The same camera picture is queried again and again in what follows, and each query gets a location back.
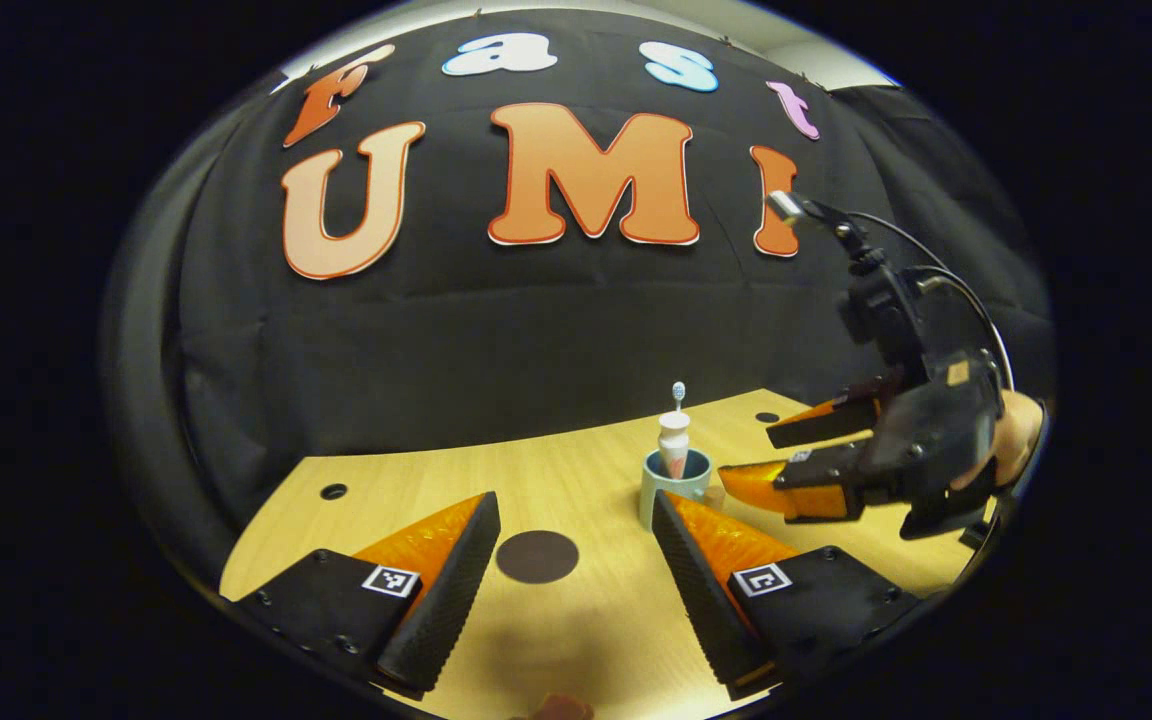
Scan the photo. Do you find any pale green cup wooden handle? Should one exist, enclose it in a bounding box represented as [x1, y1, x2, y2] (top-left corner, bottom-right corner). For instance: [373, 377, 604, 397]
[639, 447, 727, 531]

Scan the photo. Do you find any white toothpaste tube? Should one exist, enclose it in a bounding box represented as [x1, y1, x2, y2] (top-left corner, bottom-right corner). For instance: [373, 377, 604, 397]
[658, 411, 693, 479]

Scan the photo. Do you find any black backdrop cloth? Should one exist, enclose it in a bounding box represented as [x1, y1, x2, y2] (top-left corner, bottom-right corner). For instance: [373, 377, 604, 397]
[101, 10, 1052, 601]

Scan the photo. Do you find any black cable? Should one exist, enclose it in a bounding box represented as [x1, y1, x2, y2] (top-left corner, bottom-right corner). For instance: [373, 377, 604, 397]
[846, 210, 1015, 391]

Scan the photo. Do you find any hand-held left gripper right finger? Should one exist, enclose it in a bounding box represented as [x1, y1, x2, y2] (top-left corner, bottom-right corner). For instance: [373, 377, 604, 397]
[651, 490, 922, 701]

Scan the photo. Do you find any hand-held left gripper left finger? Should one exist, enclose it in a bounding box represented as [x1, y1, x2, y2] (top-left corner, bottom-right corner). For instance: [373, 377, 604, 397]
[236, 490, 502, 701]

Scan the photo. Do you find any wooden desktop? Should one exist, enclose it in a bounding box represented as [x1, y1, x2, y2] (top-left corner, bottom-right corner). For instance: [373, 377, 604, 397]
[219, 388, 1002, 720]

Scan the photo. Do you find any dark brown round coaster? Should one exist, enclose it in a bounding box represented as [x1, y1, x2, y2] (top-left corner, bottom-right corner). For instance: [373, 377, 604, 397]
[495, 530, 580, 585]

